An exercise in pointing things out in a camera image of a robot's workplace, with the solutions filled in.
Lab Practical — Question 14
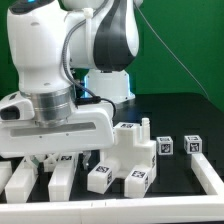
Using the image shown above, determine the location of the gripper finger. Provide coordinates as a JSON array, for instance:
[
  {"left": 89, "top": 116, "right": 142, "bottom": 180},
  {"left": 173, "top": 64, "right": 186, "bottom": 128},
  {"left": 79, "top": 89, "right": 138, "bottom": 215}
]
[
  {"left": 25, "top": 155, "right": 45, "bottom": 175},
  {"left": 82, "top": 151, "right": 91, "bottom": 170}
]

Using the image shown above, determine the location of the white obstacle fence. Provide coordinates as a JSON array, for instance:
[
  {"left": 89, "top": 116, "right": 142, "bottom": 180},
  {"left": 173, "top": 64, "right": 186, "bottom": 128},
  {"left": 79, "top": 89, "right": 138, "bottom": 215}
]
[{"left": 0, "top": 154, "right": 224, "bottom": 224}]

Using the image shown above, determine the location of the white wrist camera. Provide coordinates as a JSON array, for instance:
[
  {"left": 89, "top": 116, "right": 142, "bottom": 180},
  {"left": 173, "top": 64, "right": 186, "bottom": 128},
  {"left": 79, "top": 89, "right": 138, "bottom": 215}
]
[{"left": 0, "top": 91, "right": 35, "bottom": 121}]

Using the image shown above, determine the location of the white tagged cube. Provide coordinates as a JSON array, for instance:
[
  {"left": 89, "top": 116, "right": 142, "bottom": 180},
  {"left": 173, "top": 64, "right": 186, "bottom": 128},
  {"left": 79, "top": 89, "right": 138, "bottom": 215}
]
[
  {"left": 156, "top": 136, "right": 173, "bottom": 155},
  {"left": 184, "top": 135, "right": 202, "bottom": 154}
]

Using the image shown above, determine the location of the white tagged cube right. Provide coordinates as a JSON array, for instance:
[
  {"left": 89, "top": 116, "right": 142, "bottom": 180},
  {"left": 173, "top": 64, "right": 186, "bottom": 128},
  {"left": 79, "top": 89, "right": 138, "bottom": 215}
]
[{"left": 184, "top": 135, "right": 202, "bottom": 154}]

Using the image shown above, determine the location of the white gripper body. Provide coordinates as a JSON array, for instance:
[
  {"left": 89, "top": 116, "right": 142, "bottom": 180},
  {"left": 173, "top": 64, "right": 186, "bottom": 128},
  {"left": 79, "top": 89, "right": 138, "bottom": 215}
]
[{"left": 0, "top": 103, "right": 114, "bottom": 158}]

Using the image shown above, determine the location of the white chair back frame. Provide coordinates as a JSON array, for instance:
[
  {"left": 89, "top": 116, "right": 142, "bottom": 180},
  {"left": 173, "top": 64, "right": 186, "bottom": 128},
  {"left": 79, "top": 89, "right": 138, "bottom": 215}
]
[{"left": 5, "top": 153, "right": 78, "bottom": 203}]

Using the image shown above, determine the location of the white tagged cube left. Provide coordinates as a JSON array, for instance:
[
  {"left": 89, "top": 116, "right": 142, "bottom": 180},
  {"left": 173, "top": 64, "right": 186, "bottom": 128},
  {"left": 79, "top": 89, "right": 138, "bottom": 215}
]
[{"left": 156, "top": 136, "right": 173, "bottom": 155}]

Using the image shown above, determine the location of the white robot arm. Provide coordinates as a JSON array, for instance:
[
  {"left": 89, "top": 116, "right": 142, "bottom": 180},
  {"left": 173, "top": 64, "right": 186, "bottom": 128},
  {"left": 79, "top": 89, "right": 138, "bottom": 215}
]
[{"left": 0, "top": 0, "right": 139, "bottom": 158}]

